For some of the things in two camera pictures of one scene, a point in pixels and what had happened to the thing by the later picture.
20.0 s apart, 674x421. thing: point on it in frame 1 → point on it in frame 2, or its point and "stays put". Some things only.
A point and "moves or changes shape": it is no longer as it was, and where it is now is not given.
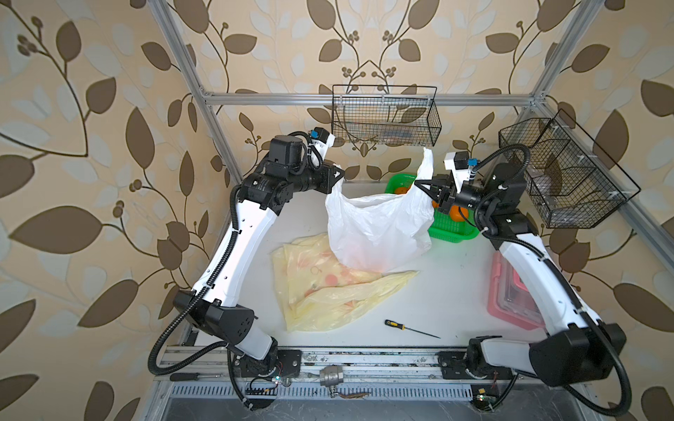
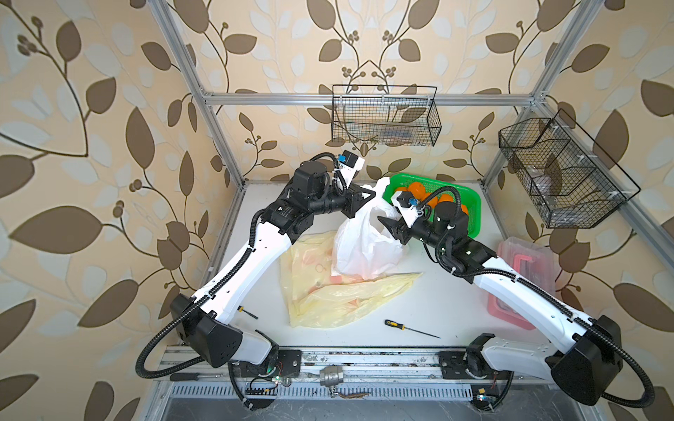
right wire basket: x=573 y=183 stays put
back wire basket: x=400 y=115 stays put
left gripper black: x=326 y=176 → x=353 y=199
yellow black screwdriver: x=402 y=326 stays put
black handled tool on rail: x=191 y=376 stays put
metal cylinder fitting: x=331 y=375 stays put
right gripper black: x=440 y=189 → x=397 y=230
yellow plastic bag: x=319 y=292 stays put
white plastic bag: x=383 y=233 moves or changes shape
